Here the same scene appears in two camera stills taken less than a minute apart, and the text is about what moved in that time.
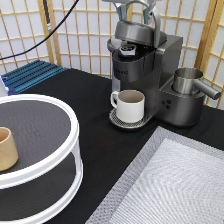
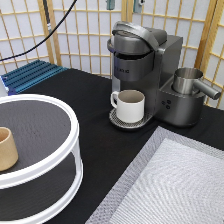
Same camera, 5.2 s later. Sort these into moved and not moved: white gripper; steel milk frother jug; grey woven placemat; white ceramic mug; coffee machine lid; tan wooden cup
Moved: coffee machine lid; white gripper
Not moved: tan wooden cup; grey woven placemat; white ceramic mug; steel milk frother jug
